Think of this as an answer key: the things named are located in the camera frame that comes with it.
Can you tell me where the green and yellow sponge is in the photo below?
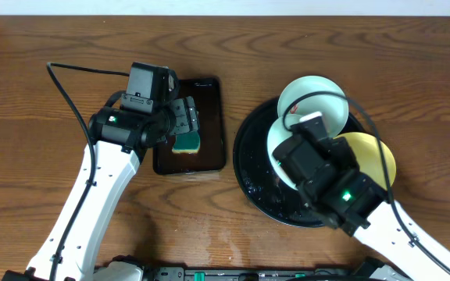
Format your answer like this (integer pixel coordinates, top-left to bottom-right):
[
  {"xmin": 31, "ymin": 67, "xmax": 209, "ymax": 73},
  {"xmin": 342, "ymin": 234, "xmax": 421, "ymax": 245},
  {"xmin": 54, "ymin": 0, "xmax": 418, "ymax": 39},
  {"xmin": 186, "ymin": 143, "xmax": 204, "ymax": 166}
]
[{"xmin": 172, "ymin": 131, "xmax": 201, "ymax": 154}]

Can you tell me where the yellow plate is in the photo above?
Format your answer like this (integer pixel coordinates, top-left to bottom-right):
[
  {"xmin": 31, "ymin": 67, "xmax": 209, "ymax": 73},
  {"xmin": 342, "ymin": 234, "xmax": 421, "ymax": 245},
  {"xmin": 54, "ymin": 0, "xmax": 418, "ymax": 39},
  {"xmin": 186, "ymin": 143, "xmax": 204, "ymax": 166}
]
[{"xmin": 337, "ymin": 132, "xmax": 396, "ymax": 190}]

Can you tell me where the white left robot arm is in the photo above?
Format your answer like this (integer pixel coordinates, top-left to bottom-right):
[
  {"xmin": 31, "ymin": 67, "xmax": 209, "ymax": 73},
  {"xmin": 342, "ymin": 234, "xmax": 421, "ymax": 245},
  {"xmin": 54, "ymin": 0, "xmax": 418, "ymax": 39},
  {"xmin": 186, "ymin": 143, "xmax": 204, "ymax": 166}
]
[{"xmin": 2, "ymin": 96, "xmax": 199, "ymax": 281}]

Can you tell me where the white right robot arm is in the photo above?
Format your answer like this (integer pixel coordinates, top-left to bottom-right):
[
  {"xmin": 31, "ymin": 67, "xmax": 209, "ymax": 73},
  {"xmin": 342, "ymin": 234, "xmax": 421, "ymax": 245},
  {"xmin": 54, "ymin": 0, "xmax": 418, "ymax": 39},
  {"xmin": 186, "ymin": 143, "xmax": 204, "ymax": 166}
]
[{"xmin": 267, "ymin": 132, "xmax": 450, "ymax": 280}]

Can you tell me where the rectangular black tray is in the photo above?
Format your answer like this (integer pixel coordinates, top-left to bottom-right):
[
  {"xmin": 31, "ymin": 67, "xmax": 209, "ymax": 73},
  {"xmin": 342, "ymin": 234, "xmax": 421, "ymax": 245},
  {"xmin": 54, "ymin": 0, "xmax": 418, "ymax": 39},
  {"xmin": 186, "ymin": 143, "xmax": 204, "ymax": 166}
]
[{"xmin": 153, "ymin": 77, "xmax": 226, "ymax": 175}]

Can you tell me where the round black tray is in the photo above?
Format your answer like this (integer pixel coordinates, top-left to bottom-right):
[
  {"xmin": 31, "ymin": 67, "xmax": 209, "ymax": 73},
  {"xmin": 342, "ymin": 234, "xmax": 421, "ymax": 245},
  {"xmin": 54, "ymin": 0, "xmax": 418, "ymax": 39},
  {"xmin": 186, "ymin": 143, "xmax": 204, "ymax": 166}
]
[{"xmin": 233, "ymin": 98, "xmax": 368, "ymax": 228}]

